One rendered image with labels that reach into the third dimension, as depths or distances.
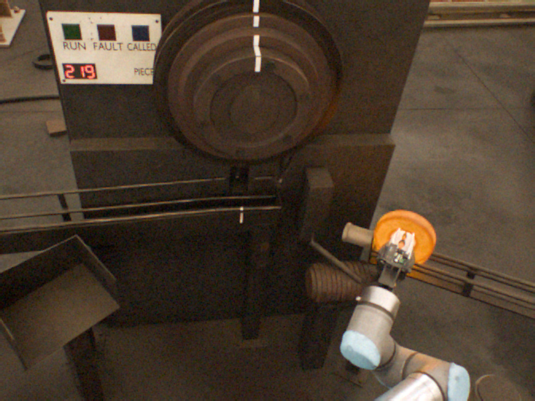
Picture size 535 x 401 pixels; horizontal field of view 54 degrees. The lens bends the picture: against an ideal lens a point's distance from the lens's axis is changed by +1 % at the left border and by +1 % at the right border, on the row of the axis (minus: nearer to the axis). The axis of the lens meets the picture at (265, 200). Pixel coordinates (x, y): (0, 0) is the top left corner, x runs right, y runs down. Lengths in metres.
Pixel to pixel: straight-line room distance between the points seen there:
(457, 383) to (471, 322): 1.21
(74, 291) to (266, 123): 0.70
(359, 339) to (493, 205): 1.93
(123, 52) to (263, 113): 0.40
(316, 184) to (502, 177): 1.85
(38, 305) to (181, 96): 0.68
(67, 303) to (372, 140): 1.00
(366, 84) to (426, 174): 1.56
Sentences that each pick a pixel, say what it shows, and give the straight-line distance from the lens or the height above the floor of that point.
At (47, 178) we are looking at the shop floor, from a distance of 2.85.
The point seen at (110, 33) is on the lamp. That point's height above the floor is 1.20.
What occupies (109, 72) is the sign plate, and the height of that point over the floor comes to 1.09.
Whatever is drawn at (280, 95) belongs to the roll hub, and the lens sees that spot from 1.23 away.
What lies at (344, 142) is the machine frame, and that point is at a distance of 1.60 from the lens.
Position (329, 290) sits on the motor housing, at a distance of 1.66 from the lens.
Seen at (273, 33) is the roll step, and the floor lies 1.28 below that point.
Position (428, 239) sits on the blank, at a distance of 1.37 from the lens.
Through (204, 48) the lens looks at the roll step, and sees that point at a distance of 1.20.
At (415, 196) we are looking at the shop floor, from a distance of 2.87.
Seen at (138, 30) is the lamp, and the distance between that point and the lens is 1.36.
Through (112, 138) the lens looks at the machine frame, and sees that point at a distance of 1.56.
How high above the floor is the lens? 1.78
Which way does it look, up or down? 43 degrees down
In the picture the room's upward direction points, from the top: 6 degrees clockwise
